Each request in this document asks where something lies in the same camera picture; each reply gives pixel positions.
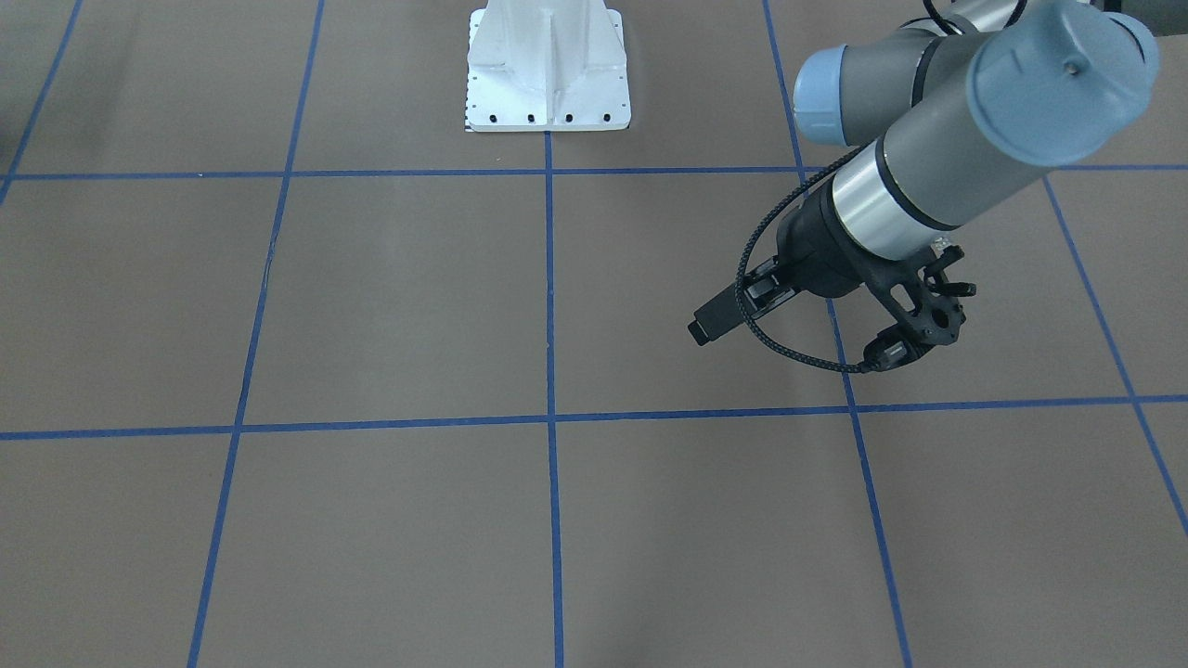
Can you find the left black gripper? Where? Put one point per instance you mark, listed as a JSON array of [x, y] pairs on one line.
[[820, 252]]

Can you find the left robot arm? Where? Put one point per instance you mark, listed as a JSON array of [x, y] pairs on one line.
[[943, 120]]

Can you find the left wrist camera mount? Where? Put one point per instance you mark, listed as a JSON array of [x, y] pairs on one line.
[[925, 304]]

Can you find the white camera pillar with base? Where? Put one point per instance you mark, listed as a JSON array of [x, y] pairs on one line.
[[546, 66]]

